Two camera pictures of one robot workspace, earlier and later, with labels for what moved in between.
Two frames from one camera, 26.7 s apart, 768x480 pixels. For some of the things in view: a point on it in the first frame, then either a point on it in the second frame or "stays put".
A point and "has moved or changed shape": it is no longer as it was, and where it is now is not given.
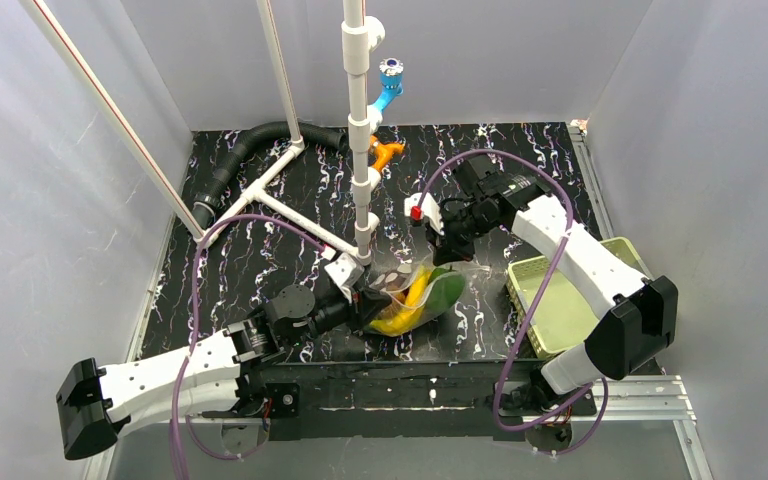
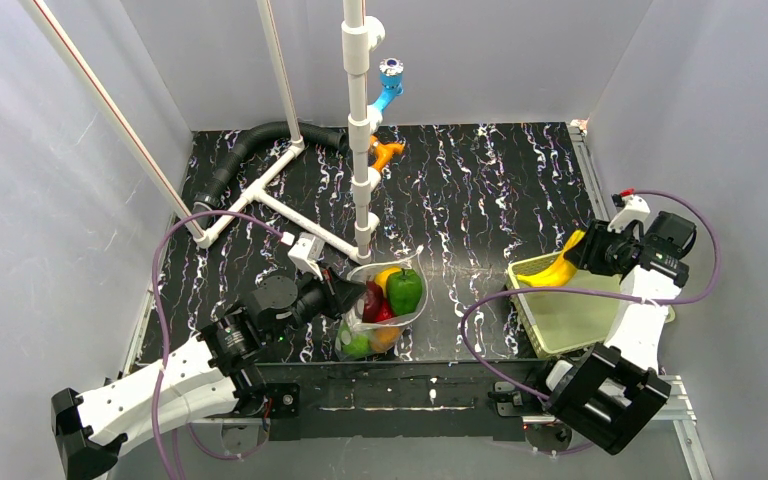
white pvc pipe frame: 360,36 stays put
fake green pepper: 445,289 to 404,288
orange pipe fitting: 383,152 stays put
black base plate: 421,398 stays put
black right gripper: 450,245 to 598,246
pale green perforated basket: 560,314 stays put
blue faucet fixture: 391,82 stays put
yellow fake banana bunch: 411,302 has moved or changed shape
